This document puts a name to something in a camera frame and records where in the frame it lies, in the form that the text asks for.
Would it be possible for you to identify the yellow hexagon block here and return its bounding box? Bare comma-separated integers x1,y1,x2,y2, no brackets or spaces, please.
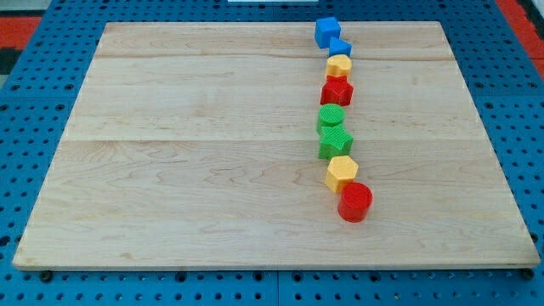
325,156,359,193

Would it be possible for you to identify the green cylinder block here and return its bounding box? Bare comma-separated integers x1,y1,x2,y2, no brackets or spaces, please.
316,104,345,134

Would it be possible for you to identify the red star block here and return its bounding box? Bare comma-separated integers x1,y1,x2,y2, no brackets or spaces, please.
320,76,354,106

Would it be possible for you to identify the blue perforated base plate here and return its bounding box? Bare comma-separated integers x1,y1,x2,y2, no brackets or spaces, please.
1,1,543,305

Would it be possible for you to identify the blue triangle block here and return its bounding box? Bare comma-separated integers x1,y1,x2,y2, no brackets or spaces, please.
328,37,352,57

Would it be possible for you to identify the red cylinder block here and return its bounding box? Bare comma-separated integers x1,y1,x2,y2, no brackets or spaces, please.
337,182,373,223

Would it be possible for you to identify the light wooden board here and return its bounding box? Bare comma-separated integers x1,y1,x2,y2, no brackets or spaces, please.
13,21,541,271

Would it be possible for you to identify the blue cube block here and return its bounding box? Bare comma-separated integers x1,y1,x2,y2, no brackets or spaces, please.
314,17,341,48

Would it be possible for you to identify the green star block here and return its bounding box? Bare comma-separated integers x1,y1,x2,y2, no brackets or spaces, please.
318,124,354,160

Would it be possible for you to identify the yellow heart block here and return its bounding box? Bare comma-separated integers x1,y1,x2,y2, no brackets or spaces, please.
326,54,352,77

